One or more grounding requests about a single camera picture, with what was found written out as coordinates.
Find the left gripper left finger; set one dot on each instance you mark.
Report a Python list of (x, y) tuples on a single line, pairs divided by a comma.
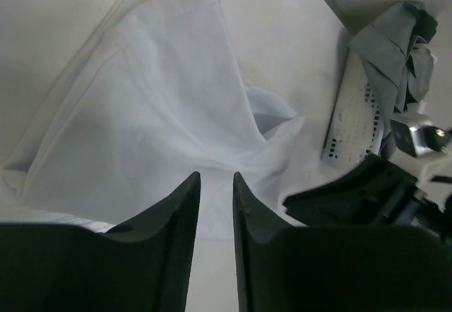
[(142, 264)]

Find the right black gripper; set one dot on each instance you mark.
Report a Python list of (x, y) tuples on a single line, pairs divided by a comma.
[(375, 190)]

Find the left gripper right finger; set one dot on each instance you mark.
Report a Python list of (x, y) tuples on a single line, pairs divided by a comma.
[(370, 268)]

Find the white skirt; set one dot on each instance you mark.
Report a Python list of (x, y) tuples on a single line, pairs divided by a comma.
[(156, 95)]

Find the white laundry basket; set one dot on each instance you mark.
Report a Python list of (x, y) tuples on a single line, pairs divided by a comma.
[(355, 129)]

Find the grey skirt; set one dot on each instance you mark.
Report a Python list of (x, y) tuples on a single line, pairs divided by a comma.
[(397, 62)]

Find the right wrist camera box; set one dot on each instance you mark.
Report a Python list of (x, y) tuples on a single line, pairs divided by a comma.
[(415, 134)]

